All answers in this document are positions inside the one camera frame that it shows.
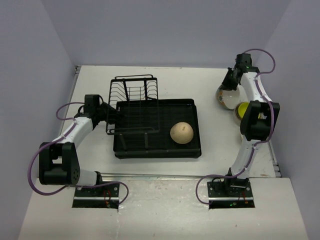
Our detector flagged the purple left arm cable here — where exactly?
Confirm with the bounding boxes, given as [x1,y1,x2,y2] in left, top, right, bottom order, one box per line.
[26,101,129,203]

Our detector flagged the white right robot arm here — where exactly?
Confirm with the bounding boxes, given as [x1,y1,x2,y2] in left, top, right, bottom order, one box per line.
[218,51,280,197]

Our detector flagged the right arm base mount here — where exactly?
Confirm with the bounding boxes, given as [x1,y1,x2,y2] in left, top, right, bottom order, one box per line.
[207,177,255,209]

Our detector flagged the tan wooden bowl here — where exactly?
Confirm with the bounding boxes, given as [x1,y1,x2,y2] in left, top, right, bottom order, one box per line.
[170,122,194,145]

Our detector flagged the black wire dish rack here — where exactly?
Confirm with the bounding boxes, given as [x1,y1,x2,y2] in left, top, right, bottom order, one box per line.
[105,74,160,151]

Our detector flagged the aluminium table rail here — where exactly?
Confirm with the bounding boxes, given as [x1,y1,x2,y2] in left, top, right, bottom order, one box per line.
[99,171,226,181]

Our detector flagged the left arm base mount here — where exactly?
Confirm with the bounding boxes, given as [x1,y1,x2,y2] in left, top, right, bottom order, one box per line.
[72,183,120,210]

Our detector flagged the teal glazed bowl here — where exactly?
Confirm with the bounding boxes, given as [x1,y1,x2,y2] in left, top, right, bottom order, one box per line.
[215,84,240,110]

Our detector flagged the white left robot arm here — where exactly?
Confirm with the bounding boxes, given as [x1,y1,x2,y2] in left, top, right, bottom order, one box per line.
[38,94,121,197]

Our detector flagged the black plastic drain tray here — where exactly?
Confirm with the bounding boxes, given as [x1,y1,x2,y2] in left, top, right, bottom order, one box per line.
[113,98,202,159]

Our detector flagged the large beige ceramic bowl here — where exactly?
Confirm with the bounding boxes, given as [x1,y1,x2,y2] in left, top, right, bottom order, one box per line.
[234,102,247,123]

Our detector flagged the yellow green bowl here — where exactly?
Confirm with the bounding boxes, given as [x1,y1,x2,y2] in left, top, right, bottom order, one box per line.
[236,102,249,119]

